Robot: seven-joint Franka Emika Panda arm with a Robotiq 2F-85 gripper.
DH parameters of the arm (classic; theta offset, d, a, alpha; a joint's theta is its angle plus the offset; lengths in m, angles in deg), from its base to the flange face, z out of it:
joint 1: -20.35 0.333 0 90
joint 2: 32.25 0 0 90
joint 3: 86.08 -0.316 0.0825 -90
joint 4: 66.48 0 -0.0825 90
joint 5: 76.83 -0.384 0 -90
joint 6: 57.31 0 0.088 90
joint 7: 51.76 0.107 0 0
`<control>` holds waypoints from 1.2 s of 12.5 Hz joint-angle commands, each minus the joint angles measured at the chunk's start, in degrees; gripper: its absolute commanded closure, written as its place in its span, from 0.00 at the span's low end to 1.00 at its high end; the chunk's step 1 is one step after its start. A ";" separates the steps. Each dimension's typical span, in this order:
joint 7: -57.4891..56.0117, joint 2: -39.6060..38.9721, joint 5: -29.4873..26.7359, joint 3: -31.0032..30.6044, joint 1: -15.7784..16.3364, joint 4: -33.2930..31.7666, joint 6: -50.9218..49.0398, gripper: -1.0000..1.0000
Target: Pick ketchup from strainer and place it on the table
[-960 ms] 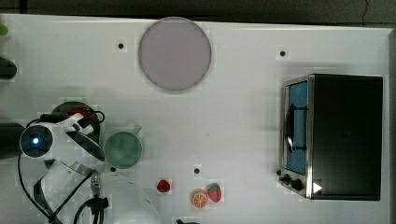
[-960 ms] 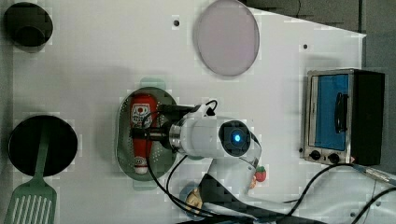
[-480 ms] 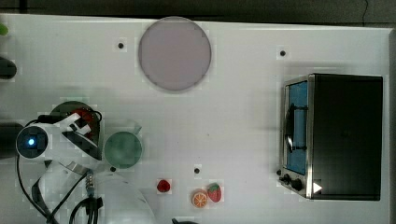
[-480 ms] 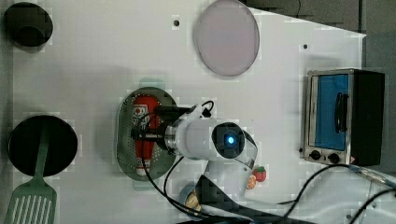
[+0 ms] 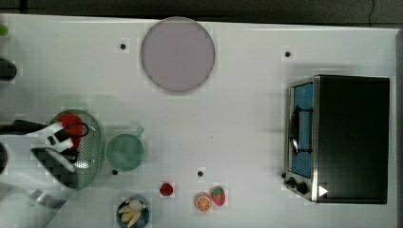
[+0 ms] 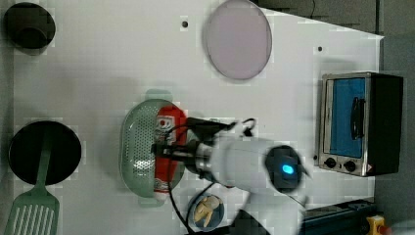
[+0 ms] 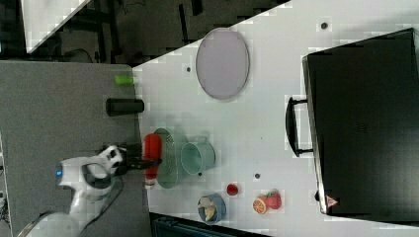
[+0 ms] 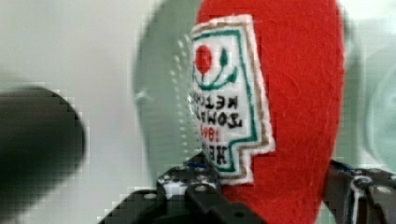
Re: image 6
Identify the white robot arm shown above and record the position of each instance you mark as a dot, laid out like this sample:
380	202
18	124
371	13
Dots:
270	172

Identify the blue bowl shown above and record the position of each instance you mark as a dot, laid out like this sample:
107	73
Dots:
215	219

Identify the felt banana pieces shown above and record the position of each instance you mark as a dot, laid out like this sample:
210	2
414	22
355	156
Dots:
205	208

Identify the small black cup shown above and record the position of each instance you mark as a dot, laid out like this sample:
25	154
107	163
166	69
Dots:
29	25

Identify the dark blue crate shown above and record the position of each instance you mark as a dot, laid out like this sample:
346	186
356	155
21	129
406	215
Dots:
340	219

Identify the yellow red stop button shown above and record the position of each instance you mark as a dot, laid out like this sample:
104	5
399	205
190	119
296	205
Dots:
377	226

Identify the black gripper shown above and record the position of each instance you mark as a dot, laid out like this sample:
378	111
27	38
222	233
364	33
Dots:
195	155

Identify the round grey plate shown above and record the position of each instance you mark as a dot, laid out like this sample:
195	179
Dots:
238	39

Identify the black toaster oven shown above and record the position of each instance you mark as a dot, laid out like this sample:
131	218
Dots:
360	123

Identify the green slotted spatula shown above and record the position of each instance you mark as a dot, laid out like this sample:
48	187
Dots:
36	211

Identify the red felt ketchup bottle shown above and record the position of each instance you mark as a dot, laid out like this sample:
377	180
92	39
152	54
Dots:
167	118

